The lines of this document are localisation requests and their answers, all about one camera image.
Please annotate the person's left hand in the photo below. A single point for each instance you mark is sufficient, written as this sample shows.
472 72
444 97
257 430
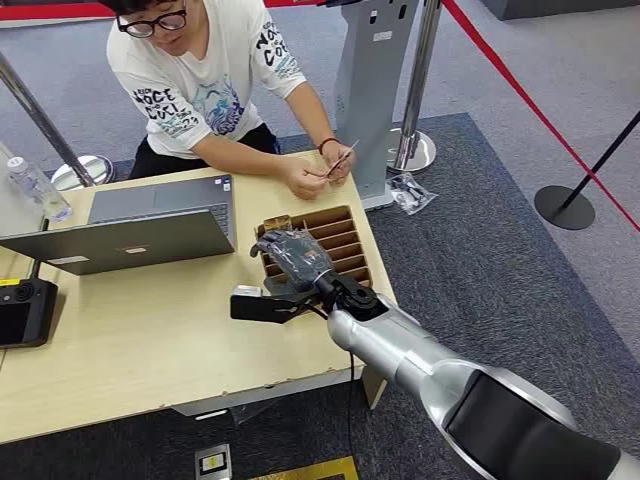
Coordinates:
343 159

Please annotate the person's right hand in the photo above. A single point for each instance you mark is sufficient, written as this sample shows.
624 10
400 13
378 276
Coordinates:
303 179

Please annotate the thin card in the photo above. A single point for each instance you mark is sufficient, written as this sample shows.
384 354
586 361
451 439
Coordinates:
345 156

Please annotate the person's left forearm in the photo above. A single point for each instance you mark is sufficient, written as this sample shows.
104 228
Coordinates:
312 112

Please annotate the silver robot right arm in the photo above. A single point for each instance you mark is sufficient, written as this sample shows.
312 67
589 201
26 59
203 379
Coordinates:
450 384

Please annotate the person's right forearm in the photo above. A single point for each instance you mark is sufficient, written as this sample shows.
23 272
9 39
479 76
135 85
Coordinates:
240 156

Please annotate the wooden slotted card holder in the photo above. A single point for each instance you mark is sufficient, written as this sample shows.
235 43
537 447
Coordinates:
340 238

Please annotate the person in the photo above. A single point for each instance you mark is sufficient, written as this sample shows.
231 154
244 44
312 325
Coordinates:
195 86

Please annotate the grey kiosk stand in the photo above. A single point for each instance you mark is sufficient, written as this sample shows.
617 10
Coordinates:
370 99

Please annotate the clear plastic bag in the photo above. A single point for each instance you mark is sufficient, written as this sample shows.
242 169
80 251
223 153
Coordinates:
410 193

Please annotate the chrome stanchion base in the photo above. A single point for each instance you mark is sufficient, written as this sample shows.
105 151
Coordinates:
425 152
100 169

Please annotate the chrome stanchion pole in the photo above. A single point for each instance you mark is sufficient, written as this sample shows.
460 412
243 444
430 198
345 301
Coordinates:
417 86
45 122

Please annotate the dark grey carpet mat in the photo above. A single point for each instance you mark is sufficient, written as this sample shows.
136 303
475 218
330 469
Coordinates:
475 265

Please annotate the grey laptop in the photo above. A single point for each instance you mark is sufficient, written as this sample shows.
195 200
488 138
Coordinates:
140 242

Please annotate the light wooden desk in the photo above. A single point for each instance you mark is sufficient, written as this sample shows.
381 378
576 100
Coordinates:
175 331

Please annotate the black-rimmed glasses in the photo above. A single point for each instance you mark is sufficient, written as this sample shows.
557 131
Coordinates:
150 25

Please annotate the red barrier belt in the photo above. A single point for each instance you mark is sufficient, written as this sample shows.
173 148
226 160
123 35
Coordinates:
530 102
50 11

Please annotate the black round stanchion base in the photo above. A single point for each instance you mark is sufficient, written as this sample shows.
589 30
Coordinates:
555 212

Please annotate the yellow floor tape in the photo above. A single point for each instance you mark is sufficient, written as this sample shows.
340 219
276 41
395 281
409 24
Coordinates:
320 469

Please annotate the small floor label plate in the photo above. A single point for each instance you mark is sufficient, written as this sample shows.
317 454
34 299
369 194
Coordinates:
213 462

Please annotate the black stanchion pole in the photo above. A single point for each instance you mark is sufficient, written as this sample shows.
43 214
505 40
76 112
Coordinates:
605 158

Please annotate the clear plastic water bottle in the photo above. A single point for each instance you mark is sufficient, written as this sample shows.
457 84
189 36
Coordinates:
38 189

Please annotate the black remote controller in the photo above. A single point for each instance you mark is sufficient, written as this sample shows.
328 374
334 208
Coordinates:
25 314

